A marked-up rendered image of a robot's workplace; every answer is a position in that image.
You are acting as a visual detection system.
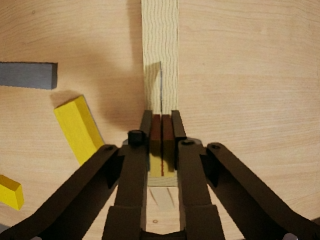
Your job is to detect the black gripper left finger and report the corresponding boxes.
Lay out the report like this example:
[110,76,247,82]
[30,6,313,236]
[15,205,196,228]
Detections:
[0,110,153,240]

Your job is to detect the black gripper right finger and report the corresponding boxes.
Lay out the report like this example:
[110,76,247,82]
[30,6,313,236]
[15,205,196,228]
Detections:
[171,110,320,240]

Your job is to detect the grey flat bar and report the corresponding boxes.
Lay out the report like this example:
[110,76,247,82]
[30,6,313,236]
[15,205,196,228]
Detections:
[0,62,58,90]

